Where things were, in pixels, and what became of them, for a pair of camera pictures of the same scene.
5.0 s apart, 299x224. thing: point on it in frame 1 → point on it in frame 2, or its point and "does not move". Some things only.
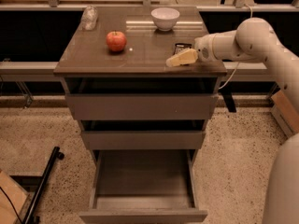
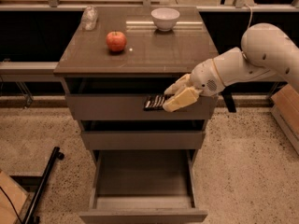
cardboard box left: (12, 212) does not move
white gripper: (202, 48) → (205, 77)
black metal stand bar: (31, 217) does not move
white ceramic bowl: (165, 19) does not move
